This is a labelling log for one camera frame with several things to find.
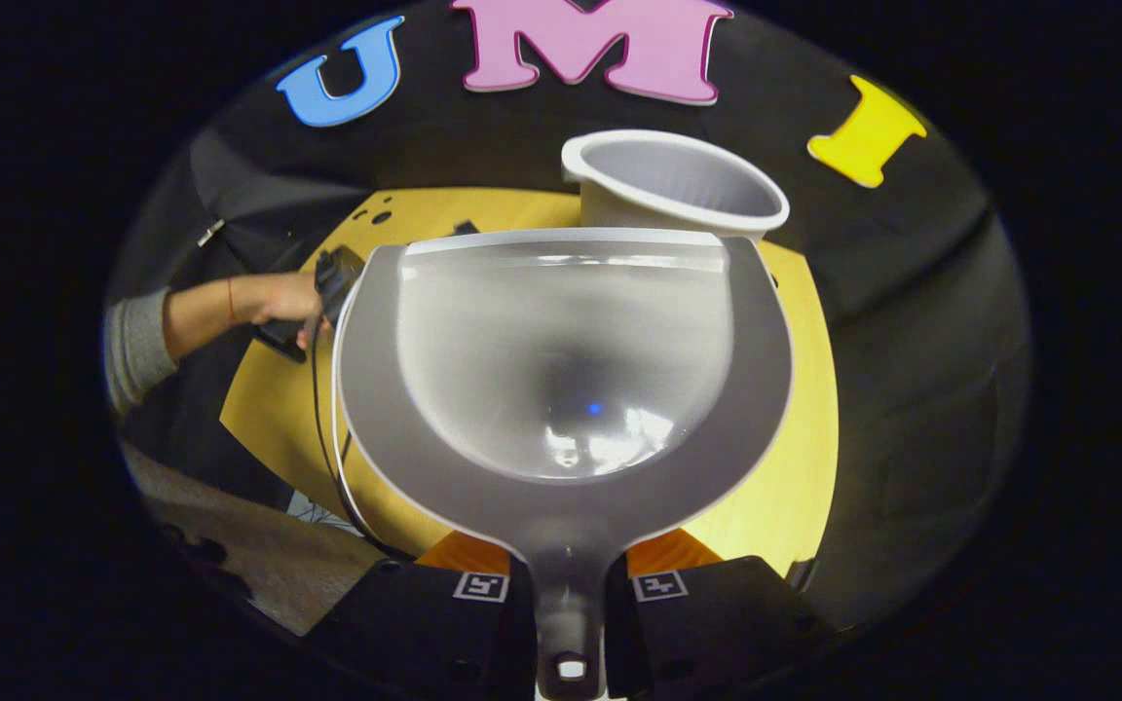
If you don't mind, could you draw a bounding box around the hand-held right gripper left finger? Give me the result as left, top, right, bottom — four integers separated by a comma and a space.
308, 531, 535, 701

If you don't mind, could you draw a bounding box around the grey dustpan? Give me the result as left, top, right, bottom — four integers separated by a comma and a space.
332, 229, 796, 701

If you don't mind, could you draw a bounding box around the wooden desktop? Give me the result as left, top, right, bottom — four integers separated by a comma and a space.
220, 187, 840, 577

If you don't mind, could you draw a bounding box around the white ribbed garbage bin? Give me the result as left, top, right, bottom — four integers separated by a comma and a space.
561, 129, 791, 242

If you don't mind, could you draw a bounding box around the black backdrop cloth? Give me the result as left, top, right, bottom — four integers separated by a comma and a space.
103, 0, 1034, 634

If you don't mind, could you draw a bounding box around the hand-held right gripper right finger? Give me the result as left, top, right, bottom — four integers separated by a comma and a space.
605, 529, 830, 701

